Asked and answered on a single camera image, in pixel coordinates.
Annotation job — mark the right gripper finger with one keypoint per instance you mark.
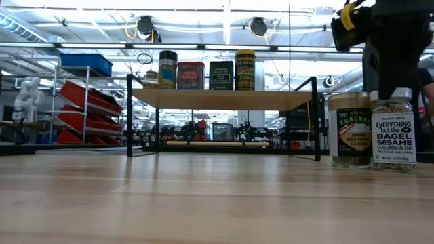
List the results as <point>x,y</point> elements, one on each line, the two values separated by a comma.
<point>396,78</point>

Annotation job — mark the black upright column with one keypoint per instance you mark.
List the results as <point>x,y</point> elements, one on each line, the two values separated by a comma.
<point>369,74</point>

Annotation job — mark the red-lid smoked paprika tin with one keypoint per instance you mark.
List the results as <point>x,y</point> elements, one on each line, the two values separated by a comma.
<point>190,76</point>

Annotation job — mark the tan-lid furikake seasoning jar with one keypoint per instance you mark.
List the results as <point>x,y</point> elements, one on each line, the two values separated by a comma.
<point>350,130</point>

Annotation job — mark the blue plastic storage bin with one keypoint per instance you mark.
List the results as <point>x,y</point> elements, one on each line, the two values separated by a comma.
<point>84,62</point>

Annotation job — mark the dark background robot rig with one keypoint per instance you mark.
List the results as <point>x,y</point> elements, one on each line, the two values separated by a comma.
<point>251,132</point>
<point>190,130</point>

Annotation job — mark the black equipment rack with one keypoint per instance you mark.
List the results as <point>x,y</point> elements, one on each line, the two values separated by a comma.
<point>298,123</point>

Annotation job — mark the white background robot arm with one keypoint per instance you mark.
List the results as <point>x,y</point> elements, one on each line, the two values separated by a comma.
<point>28,98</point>

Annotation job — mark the yellow-lid crunchy onion can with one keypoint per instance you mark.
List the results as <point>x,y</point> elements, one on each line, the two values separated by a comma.
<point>245,71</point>

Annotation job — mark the grey background cabinet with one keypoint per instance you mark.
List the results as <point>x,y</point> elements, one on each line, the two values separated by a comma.
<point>222,132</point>

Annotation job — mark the red storage bin row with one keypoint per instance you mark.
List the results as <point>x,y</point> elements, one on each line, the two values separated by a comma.
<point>71,118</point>
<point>66,138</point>
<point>73,93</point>

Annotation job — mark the black-lid spice bottle blue label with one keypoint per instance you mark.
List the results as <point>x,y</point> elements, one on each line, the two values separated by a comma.
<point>167,71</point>

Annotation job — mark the wooden shelf riser black legs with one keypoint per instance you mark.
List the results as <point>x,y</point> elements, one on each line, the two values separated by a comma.
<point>220,100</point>

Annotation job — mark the white-lid bagel sesame seasoning jar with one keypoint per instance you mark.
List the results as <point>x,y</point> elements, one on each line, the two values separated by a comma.
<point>393,135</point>

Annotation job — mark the dark green square spice tin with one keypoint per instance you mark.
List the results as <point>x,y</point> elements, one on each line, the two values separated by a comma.
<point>221,76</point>

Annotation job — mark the person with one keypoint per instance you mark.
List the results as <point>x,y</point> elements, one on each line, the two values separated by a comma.
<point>425,81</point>

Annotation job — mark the thin black hanging rod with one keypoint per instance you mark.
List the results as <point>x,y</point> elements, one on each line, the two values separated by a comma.
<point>289,34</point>

